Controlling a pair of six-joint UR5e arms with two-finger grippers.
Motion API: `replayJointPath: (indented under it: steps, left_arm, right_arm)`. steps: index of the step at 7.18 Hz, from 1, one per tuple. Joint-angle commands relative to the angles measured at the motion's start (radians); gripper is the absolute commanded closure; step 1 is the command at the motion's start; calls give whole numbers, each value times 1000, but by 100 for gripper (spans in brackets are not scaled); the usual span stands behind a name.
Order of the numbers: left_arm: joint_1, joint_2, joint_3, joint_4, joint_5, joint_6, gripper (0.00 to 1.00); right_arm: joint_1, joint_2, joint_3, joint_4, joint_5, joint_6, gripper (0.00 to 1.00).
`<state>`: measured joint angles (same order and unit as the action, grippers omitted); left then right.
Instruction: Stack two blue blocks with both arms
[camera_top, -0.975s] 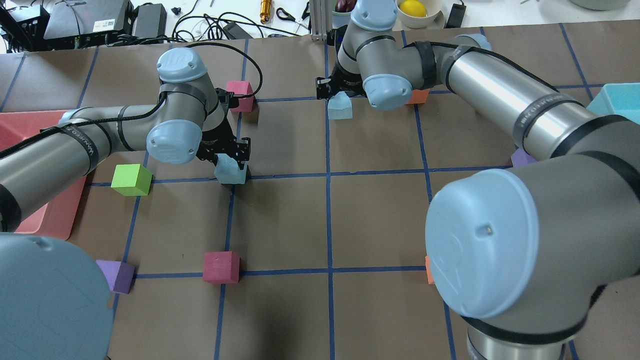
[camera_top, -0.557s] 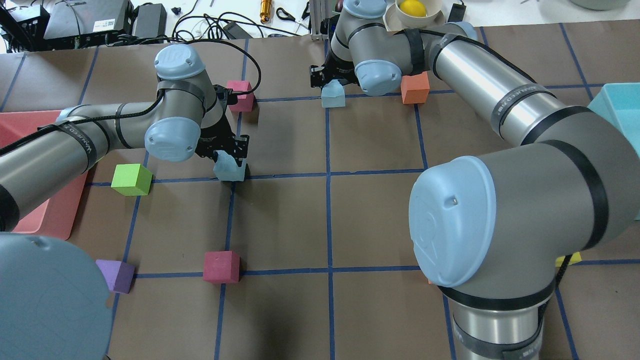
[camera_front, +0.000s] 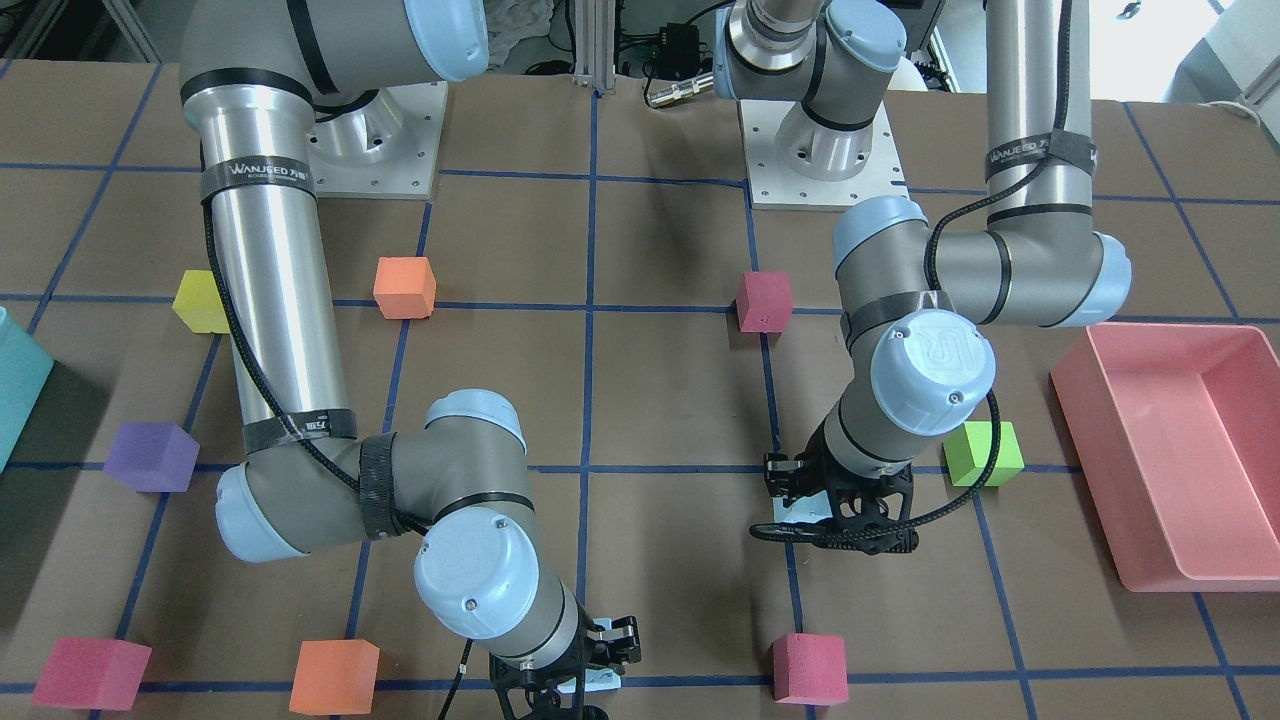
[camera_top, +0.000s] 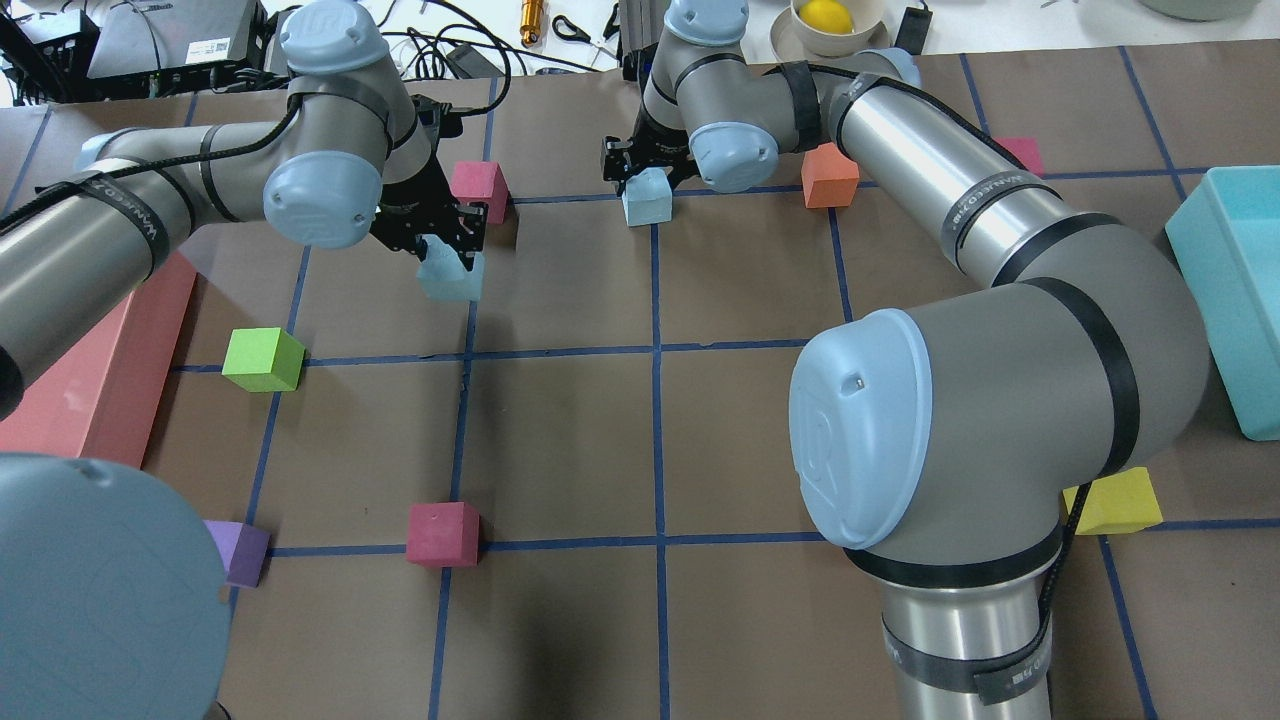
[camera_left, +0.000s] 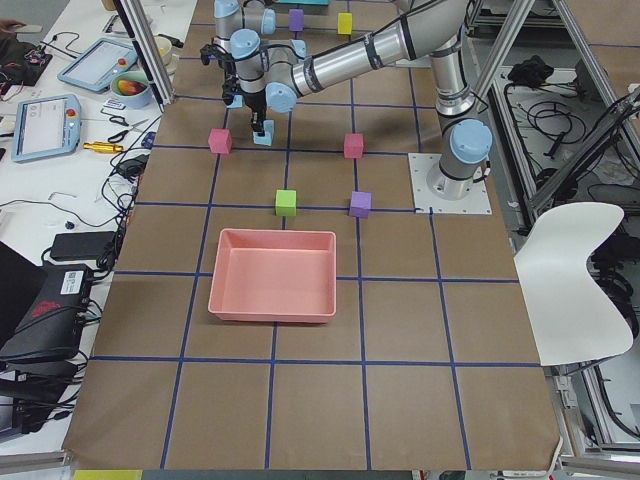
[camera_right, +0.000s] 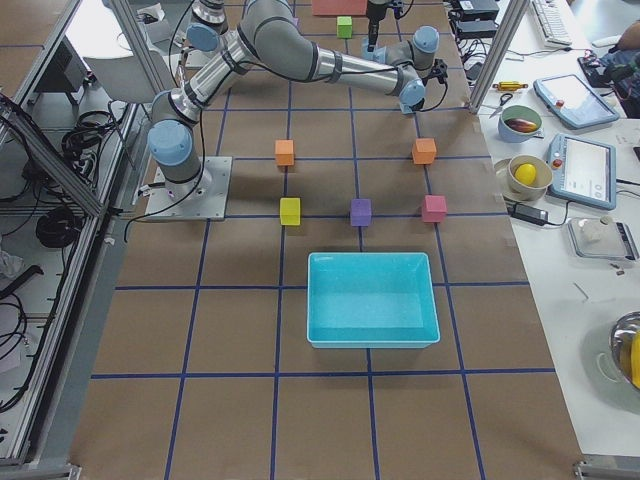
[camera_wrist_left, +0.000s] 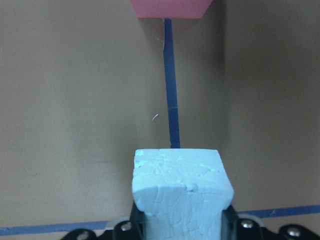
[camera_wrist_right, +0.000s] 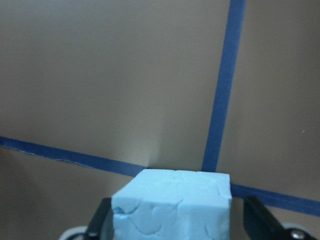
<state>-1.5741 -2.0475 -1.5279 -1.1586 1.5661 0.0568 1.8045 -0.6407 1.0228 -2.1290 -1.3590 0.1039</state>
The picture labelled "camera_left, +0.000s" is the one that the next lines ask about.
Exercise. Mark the white chair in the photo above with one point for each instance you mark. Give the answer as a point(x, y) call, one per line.
point(571, 317)

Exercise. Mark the green foam block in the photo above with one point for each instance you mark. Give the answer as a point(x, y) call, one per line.
point(286, 203)

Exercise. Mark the cream bowl with lemon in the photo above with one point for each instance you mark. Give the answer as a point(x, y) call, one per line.
point(165, 49)

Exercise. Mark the yellow foam block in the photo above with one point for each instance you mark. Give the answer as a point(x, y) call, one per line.
point(344, 23)

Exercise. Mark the turquoise plastic tray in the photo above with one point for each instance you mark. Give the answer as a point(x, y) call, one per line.
point(312, 2)

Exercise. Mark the pink foam block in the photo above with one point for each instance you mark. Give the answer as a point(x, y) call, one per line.
point(353, 146)
point(220, 141)

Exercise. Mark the gold metal cylinder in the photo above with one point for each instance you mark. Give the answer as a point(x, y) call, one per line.
point(103, 147)

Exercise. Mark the black scissors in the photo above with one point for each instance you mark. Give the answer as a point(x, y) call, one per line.
point(126, 128)

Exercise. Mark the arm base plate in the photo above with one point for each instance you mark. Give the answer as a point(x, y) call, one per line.
point(435, 193)

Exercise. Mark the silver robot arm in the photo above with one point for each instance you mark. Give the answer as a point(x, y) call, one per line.
point(274, 75)
point(239, 27)

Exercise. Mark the pink foam block far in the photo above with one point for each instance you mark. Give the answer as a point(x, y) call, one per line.
point(220, 141)

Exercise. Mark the purple foam block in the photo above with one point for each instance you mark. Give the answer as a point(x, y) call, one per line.
point(360, 204)
point(296, 20)

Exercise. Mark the pink plastic tray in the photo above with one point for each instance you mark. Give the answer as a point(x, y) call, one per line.
point(264, 275)

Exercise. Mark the pink foam block near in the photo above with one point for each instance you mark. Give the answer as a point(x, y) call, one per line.
point(353, 146)

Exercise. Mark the green bowl with fruit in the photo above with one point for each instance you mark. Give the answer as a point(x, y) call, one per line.
point(131, 89)

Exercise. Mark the black power adapter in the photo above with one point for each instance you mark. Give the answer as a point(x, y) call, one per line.
point(81, 246)

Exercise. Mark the blue teach pendant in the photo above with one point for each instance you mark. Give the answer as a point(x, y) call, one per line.
point(95, 69)
point(46, 128)

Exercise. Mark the light blue foam block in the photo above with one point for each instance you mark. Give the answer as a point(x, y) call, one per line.
point(265, 138)

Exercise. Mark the aluminium frame post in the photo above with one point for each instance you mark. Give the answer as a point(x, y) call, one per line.
point(139, 32)

